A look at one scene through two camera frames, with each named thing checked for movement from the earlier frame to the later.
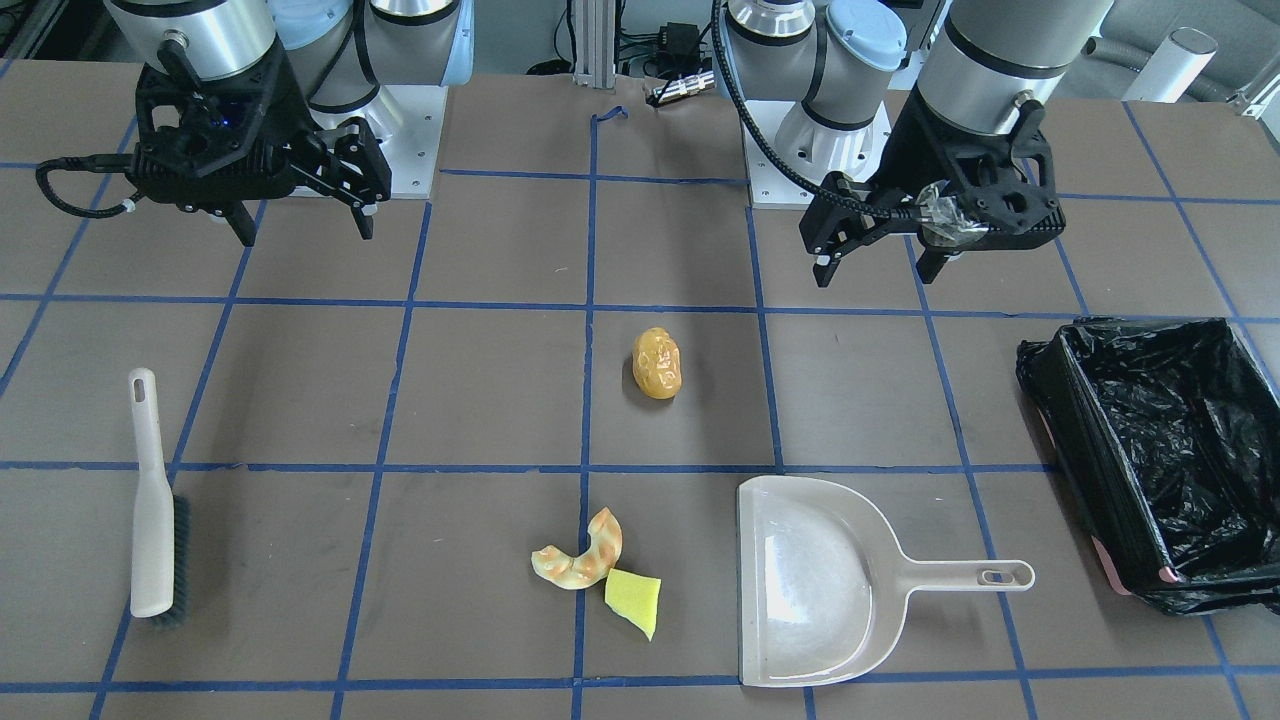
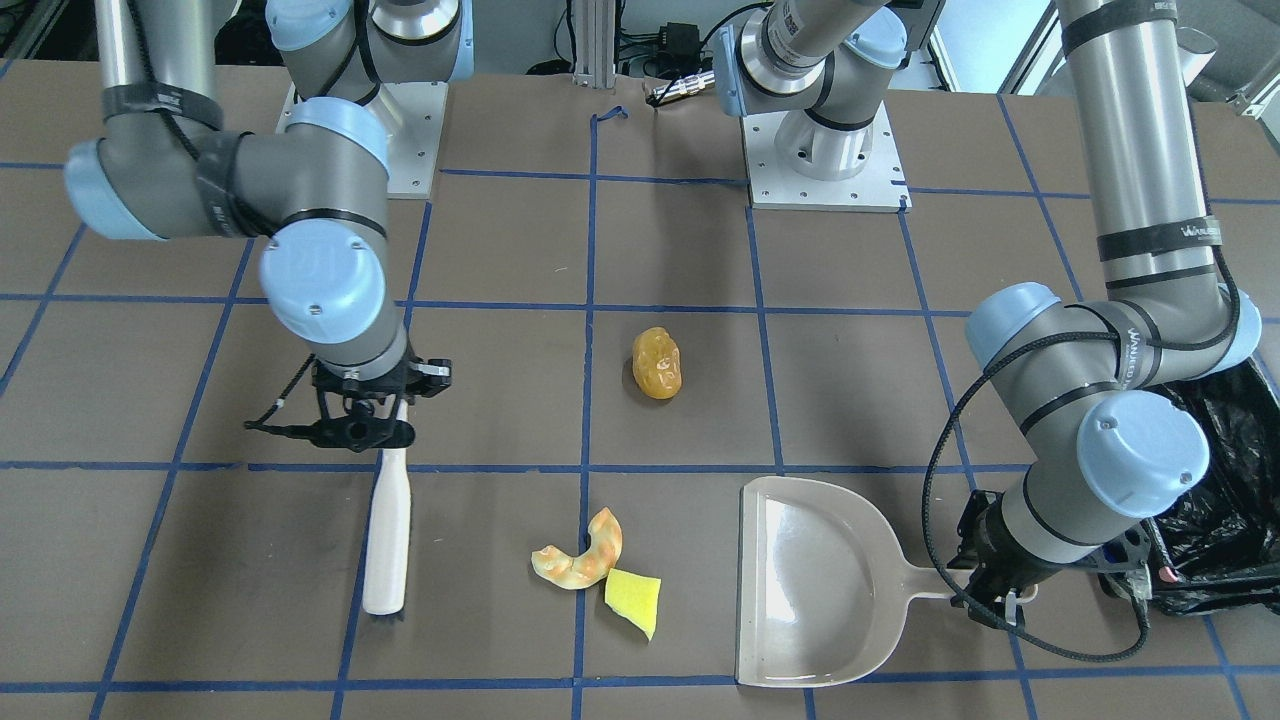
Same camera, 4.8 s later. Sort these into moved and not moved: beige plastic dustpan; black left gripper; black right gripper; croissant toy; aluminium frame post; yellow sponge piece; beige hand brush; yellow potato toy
Moved: black right gripper; black left gripper; beige hand brush
Not moved: croissant toy; beige plastic dustpan; yellow sponge piece; aluminium frame post; yellow potato toy
